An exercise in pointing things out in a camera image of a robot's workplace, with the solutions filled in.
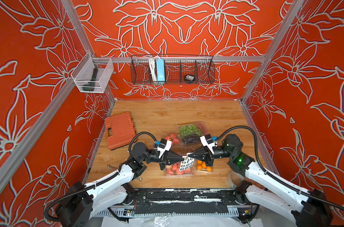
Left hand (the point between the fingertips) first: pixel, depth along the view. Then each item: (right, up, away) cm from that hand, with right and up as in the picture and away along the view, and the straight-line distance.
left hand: (182, 159), depth 61 cm
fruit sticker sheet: (+2, -2, +1) cm, 3 cm away
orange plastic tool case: (-40, +8, +34) cm, 54 cm away
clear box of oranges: (+13, -11, +20) cm, 27 cm away
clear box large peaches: (-3, -12, +18) cm, 22 cm away
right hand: (+3, +2, +1) cm, 4 cm away
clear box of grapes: (+7, +6, +31) cm, 33 cm away
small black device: (+8, +45, +35) cm, 58 cm away
